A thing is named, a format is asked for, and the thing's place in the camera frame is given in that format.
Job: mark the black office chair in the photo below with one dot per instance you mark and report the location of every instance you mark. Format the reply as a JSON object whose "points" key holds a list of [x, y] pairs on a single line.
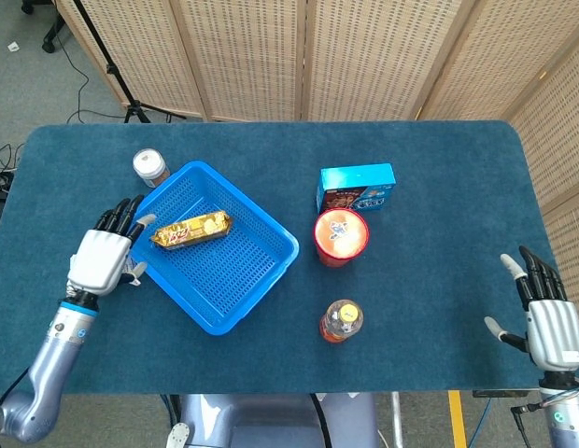
{"points": [[53, 32]]}

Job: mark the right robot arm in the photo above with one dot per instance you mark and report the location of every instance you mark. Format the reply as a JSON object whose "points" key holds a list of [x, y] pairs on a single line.
{"points": [[569, 415]]}

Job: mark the red instant noodle cup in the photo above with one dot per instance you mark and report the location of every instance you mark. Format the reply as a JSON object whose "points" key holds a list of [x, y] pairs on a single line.
{"points": [[341, 238]]}

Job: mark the wicker folding screen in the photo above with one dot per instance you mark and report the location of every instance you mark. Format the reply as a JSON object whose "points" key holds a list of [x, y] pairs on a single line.
{"points": [[364, 56]]}

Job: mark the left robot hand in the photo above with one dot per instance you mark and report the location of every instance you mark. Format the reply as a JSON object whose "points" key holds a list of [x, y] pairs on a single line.
{"points": [[100, 259]]}

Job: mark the metal table leg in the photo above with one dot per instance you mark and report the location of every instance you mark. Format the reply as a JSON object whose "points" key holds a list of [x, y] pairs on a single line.
{"points": [[397, 420]]}

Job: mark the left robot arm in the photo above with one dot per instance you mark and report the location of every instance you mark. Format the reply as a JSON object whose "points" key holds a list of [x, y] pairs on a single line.
{"points": [[56, 354]]}

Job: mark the yellow snack bar packet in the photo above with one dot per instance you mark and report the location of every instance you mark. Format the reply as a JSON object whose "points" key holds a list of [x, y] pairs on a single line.
{"points": [[191, 231]]}

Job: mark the blue table mat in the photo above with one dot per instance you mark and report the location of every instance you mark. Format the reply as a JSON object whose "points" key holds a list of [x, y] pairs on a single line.
{"points": [[434, 280]]}

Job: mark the white-lidded glass jar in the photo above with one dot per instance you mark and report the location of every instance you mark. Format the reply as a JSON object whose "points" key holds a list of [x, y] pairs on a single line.
{"points": [[150, 167]]}

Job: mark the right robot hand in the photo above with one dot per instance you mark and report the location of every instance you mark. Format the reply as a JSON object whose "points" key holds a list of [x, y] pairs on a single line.
{"points": [[558, 331]]}

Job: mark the white paper scrap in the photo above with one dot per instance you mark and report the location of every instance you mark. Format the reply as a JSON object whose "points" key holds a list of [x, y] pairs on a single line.
{"points": [[12, 46]]}

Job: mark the blue plastic mesh basket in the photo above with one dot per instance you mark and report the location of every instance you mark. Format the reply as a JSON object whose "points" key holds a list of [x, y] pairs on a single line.
{"points": [[224, 280]]}

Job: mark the yellow floor tape strip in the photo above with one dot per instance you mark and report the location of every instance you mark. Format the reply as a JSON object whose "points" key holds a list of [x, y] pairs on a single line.
{"points": [[456, 420]]}

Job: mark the blue cookie box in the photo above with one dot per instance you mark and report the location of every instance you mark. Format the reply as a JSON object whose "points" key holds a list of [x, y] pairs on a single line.
{"points": [[355, 186]]}

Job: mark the white metal bracket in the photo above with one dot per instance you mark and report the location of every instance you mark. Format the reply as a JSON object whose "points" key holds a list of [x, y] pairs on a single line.
{"points": [[177, 436]]}

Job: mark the orange drink bottle yellow cap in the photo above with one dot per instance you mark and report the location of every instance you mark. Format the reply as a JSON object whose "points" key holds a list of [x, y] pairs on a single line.
{"points": [[342, 322]]}

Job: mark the black tripod stand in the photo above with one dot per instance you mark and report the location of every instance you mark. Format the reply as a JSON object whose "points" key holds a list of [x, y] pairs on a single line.
{"points": [[113, 70]]}

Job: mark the grey robot torso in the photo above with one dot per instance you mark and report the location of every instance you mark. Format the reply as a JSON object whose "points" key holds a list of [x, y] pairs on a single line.
{"points": [[271, 420]]}

